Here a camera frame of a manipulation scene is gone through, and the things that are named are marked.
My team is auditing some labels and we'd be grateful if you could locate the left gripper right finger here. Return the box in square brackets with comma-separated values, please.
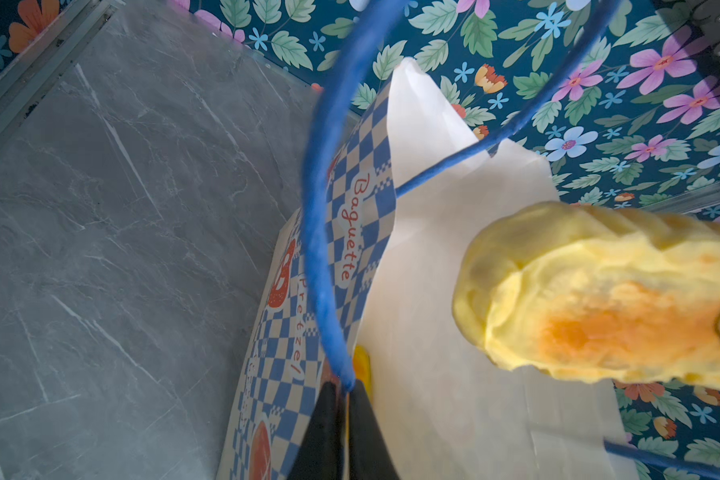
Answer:
[348, 380, 400, 480]

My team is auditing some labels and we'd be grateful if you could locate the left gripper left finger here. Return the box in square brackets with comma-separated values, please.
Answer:
[287, 382, 343, 480]

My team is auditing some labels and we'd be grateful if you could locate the checkered paper bag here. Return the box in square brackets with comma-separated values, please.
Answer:
[215, 0, 720, 480]

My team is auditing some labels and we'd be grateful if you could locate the oval orange glazed bun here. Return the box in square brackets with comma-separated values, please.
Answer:
[353, 345, 373, 402]

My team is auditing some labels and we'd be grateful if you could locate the sugared bread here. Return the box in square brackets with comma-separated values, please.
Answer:
[452, 202, 720, 390]

